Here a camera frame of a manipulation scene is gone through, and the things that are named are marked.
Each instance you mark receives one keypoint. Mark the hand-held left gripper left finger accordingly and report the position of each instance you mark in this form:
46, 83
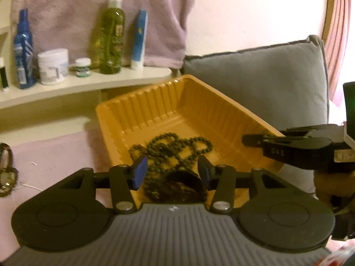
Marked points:
140, 171

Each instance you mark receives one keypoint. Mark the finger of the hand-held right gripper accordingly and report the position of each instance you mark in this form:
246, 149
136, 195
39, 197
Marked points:
310, 129
288, 151

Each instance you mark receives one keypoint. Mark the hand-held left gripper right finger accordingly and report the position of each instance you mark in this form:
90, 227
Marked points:
203, 171

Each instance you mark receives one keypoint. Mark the yellow plastic tray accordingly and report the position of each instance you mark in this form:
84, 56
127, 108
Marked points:
177, 110

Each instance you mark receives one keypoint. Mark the person's right hand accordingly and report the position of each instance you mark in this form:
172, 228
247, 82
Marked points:
323, 184

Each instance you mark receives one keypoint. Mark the grey cushion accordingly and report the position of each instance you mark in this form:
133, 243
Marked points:
260, 80

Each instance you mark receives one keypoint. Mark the pink curtain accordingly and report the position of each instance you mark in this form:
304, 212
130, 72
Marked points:
339, 33

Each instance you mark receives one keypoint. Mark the pink blanket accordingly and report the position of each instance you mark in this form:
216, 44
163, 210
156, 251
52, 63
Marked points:
55, 155

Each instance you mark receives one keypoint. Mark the white shelf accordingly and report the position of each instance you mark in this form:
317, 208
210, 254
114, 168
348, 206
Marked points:
83, 84

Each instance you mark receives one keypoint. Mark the red white packet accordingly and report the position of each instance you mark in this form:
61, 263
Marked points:
335, 259

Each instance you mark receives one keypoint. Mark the small green white jar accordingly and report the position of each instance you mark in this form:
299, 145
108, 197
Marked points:
83, 67

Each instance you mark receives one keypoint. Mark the blue white tube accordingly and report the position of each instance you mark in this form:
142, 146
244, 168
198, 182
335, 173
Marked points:
139, 41

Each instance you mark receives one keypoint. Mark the gold wristwatch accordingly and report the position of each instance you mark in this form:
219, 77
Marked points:
6, 180

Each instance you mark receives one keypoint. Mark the green spray bottle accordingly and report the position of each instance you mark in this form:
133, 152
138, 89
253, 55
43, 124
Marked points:
111, 38

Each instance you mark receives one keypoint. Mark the pink towel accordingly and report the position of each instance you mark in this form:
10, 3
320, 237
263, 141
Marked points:
91, 13

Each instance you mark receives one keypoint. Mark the blue spray bottle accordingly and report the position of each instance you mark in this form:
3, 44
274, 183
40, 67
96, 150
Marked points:
23, 52

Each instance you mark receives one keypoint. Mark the small dark white bottle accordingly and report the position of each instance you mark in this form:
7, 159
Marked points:
4, 74

